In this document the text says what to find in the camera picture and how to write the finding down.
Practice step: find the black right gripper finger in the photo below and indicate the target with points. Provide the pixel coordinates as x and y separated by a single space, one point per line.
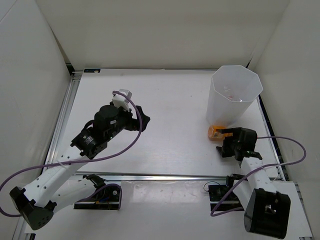
229 132
225 151

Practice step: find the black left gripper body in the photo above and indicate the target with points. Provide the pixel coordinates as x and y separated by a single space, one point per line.
124 121

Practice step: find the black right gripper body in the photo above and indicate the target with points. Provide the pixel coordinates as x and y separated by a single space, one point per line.
233 141

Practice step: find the orange plastic bottle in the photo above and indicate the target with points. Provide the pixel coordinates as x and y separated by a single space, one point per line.
213 133

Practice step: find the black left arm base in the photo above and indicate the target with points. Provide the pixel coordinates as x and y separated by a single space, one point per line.
108 196

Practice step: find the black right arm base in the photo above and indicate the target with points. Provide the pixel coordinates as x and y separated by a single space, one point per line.
217 190

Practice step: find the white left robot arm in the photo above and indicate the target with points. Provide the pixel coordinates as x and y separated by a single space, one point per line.
53 190

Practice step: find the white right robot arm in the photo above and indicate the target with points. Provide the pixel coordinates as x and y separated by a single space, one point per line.
266 210

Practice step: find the white octagonal plastic bin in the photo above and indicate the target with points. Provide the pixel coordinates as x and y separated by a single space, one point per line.
233 88

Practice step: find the blue label sticker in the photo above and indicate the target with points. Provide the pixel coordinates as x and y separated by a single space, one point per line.
92 70

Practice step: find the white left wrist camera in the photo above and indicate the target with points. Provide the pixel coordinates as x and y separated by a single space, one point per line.
120 101

